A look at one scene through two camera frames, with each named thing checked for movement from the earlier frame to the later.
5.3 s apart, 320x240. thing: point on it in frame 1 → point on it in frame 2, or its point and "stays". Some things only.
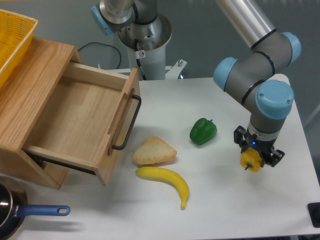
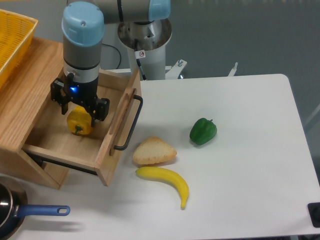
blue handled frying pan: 14,207 stays
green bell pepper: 202,131 stays
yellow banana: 164,174 stays
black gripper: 246,139 → 83,94
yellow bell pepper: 251,160 → 79,121
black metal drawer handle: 132,126 stays
